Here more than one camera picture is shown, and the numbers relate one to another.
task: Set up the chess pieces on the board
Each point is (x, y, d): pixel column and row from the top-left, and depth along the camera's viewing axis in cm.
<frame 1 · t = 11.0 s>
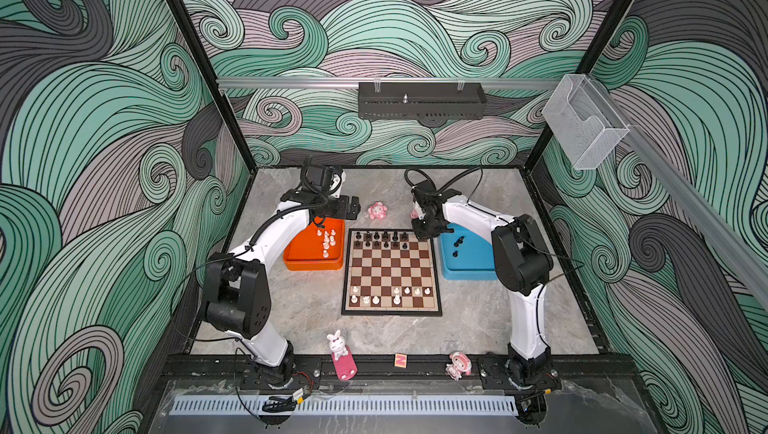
left hand: (347, 203, 89), fingers open
right hand: (422, 233, 98), fingers closed
orange plastic tray: (315, 248, 97), on the table
blue plastic tray: (465, 256, 94), point 3 cm above the table
chess board: (390, 272, 92), point 2 cm above the table
pink kitty toy: (377, 211, 105), point 3 cm above the table

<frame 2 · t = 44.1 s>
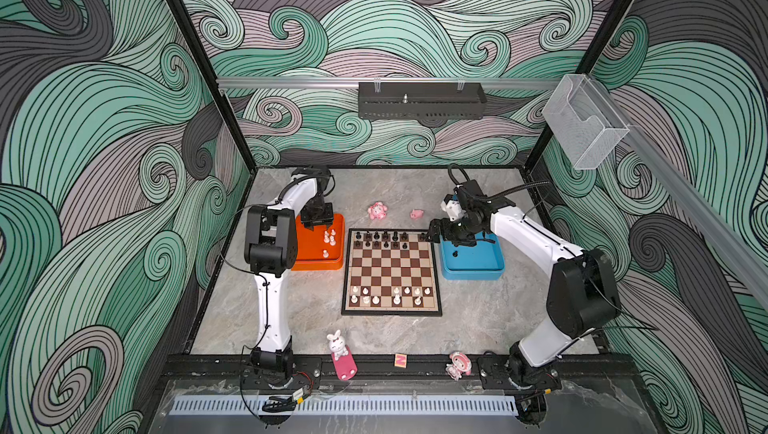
left hand: (322, 223, 98), fingers open
right hand: (440, 238, 88), fingers open
the named things where they were.

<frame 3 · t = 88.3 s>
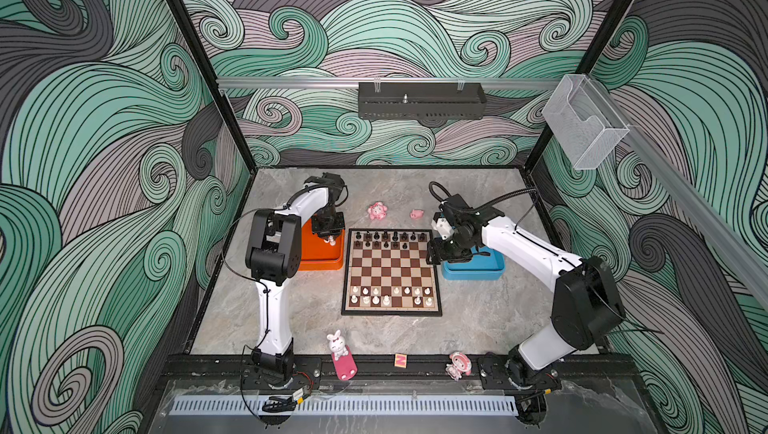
left hand: (334, 233, 97), fingers open
right hand: (437, 259, 85), fingers open
the named things where they were.

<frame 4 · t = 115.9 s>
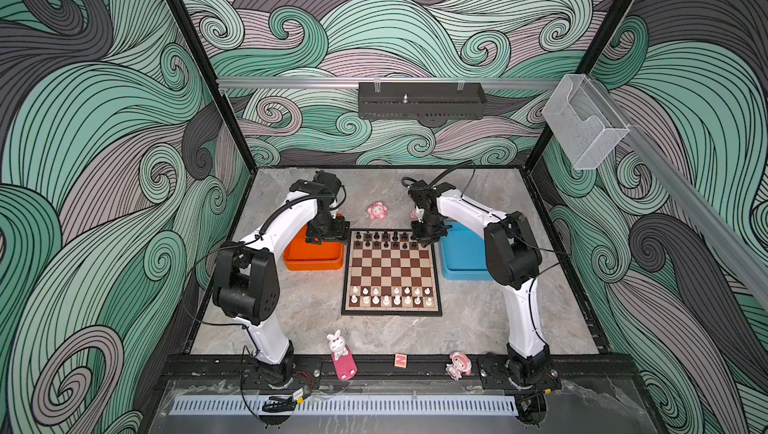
left hand: (335, 238, 86), fingers open
right hand: (423, 241, 96), fingers closed
the named things where they were.

